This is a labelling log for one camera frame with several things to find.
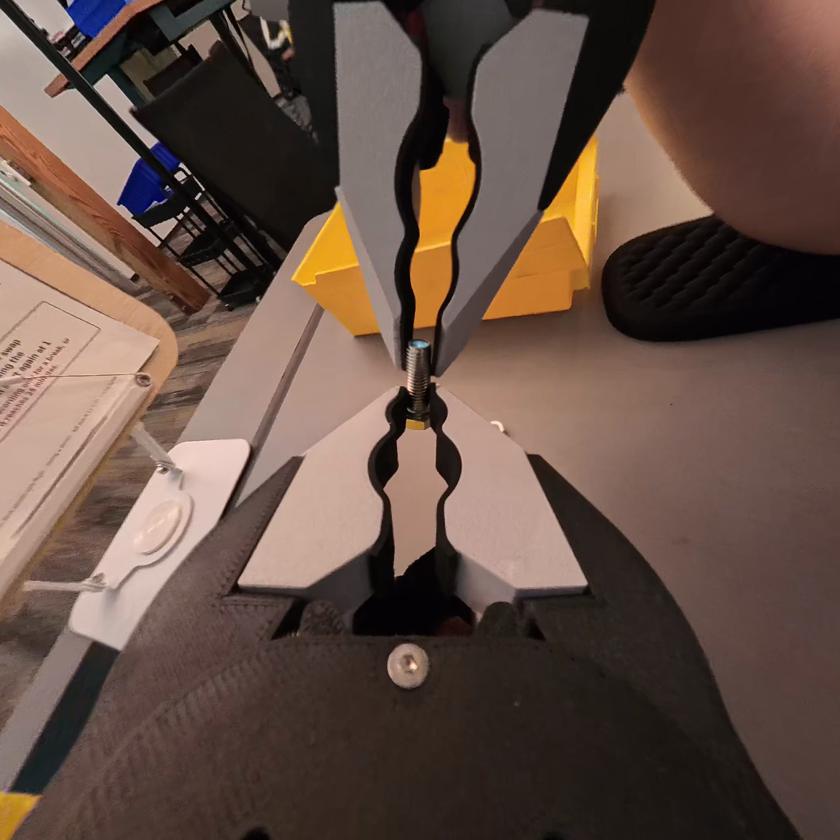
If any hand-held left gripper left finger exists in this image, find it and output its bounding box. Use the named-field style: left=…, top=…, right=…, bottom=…
left=236, top=387, right=404, bottom=613

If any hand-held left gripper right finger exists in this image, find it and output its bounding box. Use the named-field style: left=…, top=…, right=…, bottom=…
left=432, top=385, right=589, bottom=613

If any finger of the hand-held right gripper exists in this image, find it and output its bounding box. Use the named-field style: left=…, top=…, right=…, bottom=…
left=333, top=0, right=442, bottom=370
left=433, top=7, right=590, bottom=378

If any steel hex bolt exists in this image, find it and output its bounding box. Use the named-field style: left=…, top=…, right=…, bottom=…
left=403, top=338, right=433, bottom=433

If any person's right forearm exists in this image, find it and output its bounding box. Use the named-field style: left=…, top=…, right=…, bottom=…
left=623, top=0, right=840, bottom=253

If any black high-back chair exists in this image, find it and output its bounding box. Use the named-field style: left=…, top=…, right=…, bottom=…
left=131, top=42, right=339, bottom=250

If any white round disc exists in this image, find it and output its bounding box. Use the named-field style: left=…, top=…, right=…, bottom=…
left=131, top=500, right=193, bottom=551

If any blue storage bin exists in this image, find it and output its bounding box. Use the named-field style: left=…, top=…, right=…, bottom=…
left=118, top=141, right=181, bottom=214
left=66, top=0, right=126, bottom=30

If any wooden instruction board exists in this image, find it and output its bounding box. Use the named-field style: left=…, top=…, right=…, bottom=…
left=0, top=220, right=178, bottom=614

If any black wrist rest pad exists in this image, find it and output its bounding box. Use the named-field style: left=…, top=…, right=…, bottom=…
left=600, top=215, right=840, bottom=342

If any wooden top desk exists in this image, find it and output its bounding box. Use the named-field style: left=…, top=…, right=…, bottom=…
left=46, top=0, right=237, bottom=99

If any black metal rack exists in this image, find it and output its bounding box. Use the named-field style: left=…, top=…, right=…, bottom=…
left=0, top=0, right=280, bottom=312

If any brown wooden beam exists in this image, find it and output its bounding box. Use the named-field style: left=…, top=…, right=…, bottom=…
left=0, top=105, right=211, bottom=316

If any printed instruction sheet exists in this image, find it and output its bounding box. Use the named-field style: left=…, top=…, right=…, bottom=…
left=0, top=262, right=161, bottom=578

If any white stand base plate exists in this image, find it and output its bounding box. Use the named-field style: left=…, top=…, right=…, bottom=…
left=69, top=438, right=252, bottom=651

